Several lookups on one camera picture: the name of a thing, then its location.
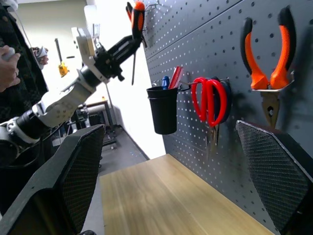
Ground person's hand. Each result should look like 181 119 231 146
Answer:
31 46 49 71

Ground red handled scissors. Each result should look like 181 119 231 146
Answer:
190 77 228 157

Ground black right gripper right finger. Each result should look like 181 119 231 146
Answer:
235 119 313 235

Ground metal pegboard hook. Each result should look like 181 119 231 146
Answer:
180 77 230 86

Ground black metal cart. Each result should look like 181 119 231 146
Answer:
70 96 123 150

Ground metal pliers holder bracket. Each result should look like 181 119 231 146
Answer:
251 70 296 93

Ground yellow tool with black handle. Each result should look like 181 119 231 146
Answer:
54 38 70 78

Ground person's hand with ring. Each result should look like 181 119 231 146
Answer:
0 46 22 93

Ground orange black needle-nose pliers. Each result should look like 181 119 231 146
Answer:
240 6 297 129

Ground person in dark clothes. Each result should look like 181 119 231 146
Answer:
0 0 49 123

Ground white handheld controller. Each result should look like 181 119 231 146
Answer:
1 47 16 61

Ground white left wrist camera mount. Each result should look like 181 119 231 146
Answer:
71 26 111 84

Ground blue handled tool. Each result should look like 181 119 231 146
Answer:
161 75 171 91

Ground orange black handled screwdriver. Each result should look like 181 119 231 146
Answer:
125 0 149 86

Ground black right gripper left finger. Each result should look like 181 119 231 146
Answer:
0 124 106 235

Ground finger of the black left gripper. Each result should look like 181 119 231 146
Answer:
107 34 135 56
114 38 145 66

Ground black plastic cup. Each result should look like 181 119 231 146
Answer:
146 85 179 135

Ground metal screwdriver holder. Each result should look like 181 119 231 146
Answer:
142 0 162 48

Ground grey metal pegboard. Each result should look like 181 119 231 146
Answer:
140 0 313 235

